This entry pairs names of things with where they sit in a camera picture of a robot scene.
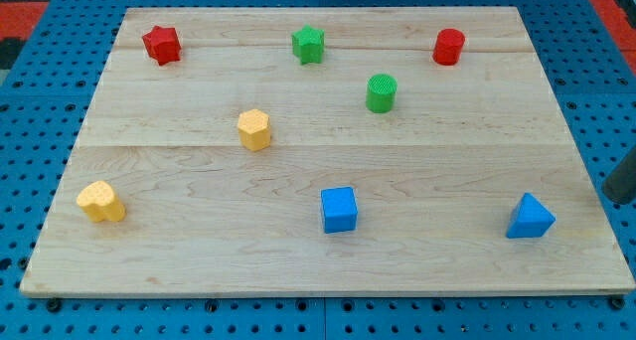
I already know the blue triangle block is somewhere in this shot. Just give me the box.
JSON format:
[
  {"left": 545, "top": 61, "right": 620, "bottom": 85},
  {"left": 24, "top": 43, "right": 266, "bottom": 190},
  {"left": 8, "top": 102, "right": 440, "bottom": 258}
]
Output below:
[{"left": 506, "top": 193, "right": 557, "bottom": 239}]

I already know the blue cube block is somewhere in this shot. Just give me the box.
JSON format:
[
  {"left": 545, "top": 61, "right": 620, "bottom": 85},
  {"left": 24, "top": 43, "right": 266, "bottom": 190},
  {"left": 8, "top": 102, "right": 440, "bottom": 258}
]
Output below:
[{"left": 320, "top": 187, "right": 358, "bottom": 234}]

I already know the yellow hexagon block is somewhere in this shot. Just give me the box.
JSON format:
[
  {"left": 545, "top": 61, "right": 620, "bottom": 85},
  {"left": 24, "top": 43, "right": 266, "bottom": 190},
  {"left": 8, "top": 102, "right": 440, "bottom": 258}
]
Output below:
[{"left": 238, "top": 109, "right": 271, "bottom": 151}]

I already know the wooden board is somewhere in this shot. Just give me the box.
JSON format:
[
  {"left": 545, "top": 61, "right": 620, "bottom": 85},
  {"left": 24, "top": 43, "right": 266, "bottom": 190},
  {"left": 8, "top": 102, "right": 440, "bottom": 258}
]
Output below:
[{"left": 20, "top": 7, "right": 635, "bottom": 299}]

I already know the green cylinder block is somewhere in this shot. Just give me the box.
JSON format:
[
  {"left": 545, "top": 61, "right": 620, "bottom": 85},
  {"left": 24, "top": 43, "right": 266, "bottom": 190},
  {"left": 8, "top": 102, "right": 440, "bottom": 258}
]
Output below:
[{"left": 366, "top": 74, "right": 398, "bottom": 113}]

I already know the green star block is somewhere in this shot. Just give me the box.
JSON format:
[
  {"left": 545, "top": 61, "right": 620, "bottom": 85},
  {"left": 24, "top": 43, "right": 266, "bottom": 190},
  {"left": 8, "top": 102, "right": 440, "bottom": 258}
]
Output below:
[{"left": 291, "top": 25, "right": 325, "bottom": 65}]

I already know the red cylinder block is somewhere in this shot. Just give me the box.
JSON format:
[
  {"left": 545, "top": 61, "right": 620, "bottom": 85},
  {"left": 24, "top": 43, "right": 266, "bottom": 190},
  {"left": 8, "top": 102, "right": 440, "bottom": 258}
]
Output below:
[{"left": 432, "top": 28, "right": 465, "bottom": 66}]

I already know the red star block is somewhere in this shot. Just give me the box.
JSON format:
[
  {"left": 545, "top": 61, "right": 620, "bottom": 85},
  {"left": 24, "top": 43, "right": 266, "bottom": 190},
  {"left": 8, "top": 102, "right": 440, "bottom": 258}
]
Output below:
[{"left": 142, "top": 26, "right": 182, "bottom": 66}]

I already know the yellow heart block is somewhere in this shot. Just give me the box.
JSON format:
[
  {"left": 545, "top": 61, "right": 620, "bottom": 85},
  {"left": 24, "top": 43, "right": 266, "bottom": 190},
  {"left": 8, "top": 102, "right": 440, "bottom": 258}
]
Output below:
[{"left": 76, "top": 180, "right": 126, "bottom": 223}]

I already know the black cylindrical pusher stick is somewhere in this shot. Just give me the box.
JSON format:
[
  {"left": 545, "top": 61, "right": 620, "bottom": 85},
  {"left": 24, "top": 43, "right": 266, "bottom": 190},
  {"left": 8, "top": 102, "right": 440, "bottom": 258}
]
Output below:
[{"left": 602, "top": 148, "right": 635, "bottom": 205}]

